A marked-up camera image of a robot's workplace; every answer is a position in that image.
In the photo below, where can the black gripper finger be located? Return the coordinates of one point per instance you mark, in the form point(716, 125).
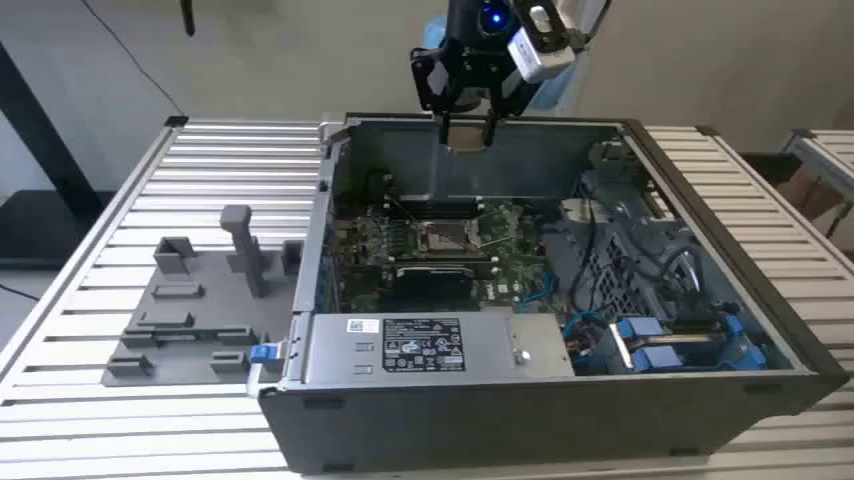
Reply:
point(491, 125)
point(445, 125)

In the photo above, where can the silver CPU green edge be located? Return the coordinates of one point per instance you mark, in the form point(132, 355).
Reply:
point(467, 137)

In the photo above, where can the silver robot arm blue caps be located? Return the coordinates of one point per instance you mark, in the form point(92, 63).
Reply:
point(557, 87)

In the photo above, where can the RAM slot black latches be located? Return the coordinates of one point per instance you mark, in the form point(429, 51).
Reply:
point(414, 206)
point(441, 259)

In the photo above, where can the CPU socket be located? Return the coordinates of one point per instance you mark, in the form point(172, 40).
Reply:
point(443, 239)

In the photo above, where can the green motherboard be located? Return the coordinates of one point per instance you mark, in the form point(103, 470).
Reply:
point(521, 260)

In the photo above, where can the black graphics card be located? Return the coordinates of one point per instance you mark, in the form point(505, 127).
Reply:
point(434, 285)

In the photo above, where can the silver power supply unit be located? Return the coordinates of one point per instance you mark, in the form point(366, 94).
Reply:
point(534, 332)

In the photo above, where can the black box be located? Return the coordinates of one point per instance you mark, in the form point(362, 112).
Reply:
point(768, 167)

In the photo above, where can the black antenna rod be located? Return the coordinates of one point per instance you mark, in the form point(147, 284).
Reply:
point(188, 17)

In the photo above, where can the blue disk carrier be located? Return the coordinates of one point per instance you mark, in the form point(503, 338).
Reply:
point(640, 330)
point(657, 359)

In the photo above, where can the brown cardboard box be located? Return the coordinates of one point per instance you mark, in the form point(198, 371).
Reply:
point(804, 192)

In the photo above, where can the metal slat side table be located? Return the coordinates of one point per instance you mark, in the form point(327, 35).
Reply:
point(821, 145)

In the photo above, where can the grey parts rack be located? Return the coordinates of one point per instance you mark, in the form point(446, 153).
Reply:
point(221, 310)

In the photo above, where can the blue case latch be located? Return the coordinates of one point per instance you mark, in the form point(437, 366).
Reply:
point(262, 352)

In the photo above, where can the dark grey PC case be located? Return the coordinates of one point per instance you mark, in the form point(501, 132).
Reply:
point(467, 430)

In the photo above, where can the black floor stand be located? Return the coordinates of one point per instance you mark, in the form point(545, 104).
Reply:
point(40, 230)

